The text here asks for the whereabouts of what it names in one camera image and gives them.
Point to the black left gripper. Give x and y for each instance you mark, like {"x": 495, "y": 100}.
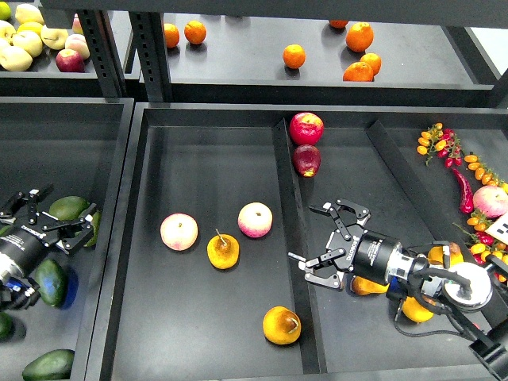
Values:
{"x": 25, "y": 245}

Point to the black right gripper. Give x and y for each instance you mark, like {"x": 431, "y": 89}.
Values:
{"x": 365, "y": 253}

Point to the green avocado tray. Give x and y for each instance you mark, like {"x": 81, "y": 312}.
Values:
{"x": 52, "y": 281}
{"x": 96, "y": 220}
{"x": 68, "y": 208}

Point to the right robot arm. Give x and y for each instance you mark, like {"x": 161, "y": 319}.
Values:
{"x": 443, "y": 288}

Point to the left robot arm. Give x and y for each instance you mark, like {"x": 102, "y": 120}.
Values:
{"x": 20, "y": 291}

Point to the yellow pear lying right tray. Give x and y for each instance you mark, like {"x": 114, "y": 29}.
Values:
{"x": 362, "y": 286}

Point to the yellow pear low right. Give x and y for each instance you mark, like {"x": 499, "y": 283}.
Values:
{"x": 413, "y": 310}

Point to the yellow pear with stem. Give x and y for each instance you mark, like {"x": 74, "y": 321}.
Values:
{"x": 223, "y": 251}

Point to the green avocado bottom left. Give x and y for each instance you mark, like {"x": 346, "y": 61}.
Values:
{"x": 54, "y": 365}

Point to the black left tray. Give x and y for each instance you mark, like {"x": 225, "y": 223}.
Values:
{"x": 77, "y": 145}

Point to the black tray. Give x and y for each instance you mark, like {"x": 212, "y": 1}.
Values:
{"x": 200, "y": 285}
{"x": 77, "y": 145}

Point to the pink apple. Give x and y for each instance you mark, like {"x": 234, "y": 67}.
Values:
{"x": 179, "y": 231}
{"x": 490, "y": 201}
{"x": 255, "y": 220}

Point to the dark red apple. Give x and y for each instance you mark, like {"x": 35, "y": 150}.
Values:
{"x": 306, "y": 160}

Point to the red chili pepper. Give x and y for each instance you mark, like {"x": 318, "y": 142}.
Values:
{"x": 466, "y": 195}

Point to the bright red apple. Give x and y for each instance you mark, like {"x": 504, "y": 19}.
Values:
{"x": 306, "y": 128}

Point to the pink apple left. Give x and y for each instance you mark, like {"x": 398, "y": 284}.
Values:
{"x": 179, "y": 231}

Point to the cherry tomato bunch top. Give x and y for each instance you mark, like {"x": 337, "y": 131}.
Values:
{"x": 442, "y": 143}

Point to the black centre tray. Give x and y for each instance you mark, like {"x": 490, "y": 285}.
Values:
{"x": 200, "y": 285}

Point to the pink apple far right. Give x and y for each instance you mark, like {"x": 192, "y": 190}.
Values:
{"x": 490, "y": 201}

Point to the red apple on shelf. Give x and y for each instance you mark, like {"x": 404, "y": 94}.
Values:
{"x": 69, "y": 60}

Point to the orange front right shelf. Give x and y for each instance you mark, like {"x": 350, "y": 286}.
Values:
{"x": 359, "y": 72}

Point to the orange centre shelf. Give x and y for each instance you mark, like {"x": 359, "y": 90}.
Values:
{"x": 294, "y": 56}

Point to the large orange right shelf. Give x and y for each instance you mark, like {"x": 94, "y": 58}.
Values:
{"x": 360, "y": 36}

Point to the orange leftmost shelf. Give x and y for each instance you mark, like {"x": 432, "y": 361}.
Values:
{"x": 171, "y": 35}

